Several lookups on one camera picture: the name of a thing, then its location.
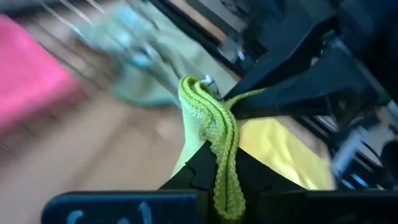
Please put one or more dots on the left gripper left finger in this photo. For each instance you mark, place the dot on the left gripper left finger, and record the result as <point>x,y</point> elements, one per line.
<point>196,174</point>

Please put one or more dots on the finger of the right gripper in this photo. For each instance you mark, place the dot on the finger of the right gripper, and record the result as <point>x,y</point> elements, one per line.
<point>289,59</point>
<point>311,90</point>

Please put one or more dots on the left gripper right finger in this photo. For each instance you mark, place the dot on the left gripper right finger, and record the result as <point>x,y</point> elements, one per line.
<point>258,175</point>

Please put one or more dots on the yellow microfiber towel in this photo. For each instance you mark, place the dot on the yellow microfiber towel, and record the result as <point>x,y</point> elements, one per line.
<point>280,149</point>

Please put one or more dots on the lime green microfiber towel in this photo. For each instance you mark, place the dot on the lime green microfiber towel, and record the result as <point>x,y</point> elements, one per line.
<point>222,133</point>

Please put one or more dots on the mint towel with teal edge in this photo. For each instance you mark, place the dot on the mint towel with teal edge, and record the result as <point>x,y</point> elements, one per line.
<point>146,84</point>

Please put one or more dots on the pink microfiber towel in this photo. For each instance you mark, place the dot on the pink microfiber towel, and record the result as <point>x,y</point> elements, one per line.
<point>31,77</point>

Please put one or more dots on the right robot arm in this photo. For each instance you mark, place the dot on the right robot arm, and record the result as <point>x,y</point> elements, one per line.
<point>373,18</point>

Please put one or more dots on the black table edge rail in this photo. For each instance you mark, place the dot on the black table edge rail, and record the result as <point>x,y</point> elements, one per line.
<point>199,32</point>

